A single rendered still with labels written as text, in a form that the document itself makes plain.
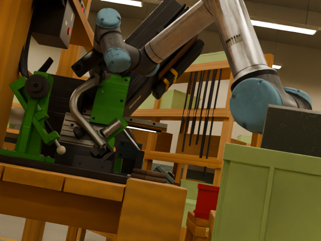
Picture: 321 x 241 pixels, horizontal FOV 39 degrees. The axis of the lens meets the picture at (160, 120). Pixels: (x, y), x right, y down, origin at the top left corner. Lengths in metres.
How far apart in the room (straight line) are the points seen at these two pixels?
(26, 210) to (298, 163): 0.81
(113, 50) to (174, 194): 0.53
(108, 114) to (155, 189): 0.69
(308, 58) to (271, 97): 10.37
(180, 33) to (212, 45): 9.61
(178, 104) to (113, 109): 3.17
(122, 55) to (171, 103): 3.42
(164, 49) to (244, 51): 0.40
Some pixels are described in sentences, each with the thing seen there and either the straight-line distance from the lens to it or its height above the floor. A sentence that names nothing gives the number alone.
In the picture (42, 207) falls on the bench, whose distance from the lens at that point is 1.15.
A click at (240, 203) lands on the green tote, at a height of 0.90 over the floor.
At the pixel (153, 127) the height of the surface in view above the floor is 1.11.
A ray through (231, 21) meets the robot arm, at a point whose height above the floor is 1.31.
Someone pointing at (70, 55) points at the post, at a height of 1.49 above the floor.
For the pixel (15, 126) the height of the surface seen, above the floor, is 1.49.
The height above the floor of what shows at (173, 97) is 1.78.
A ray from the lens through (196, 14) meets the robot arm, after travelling 1.38.
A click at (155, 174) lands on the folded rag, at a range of 1.35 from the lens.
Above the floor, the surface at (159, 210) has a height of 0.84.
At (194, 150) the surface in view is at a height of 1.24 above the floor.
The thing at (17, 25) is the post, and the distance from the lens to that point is 1.58.
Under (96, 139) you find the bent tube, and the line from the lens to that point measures 1.60.
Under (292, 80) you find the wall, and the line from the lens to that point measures 11.13.
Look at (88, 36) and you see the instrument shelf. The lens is 2.15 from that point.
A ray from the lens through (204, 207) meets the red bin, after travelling 1.63.
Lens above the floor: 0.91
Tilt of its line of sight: 7 degrees up
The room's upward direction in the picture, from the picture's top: 10 degrees clockwise
